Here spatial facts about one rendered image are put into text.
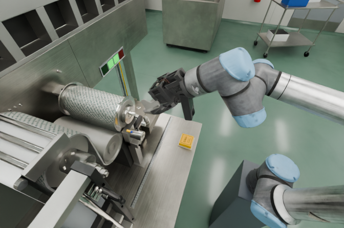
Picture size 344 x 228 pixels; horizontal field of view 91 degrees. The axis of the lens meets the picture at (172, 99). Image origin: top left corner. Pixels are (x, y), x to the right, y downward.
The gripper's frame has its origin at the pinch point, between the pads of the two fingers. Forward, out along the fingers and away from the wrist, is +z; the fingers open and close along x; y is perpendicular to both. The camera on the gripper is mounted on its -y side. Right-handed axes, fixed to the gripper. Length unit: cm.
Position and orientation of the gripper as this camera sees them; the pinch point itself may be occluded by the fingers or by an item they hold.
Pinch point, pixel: (150, 107)
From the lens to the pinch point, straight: 60.3
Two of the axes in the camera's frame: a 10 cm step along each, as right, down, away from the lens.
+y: -6.1, -6.9, -3.8
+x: -3.4, 6.7, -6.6
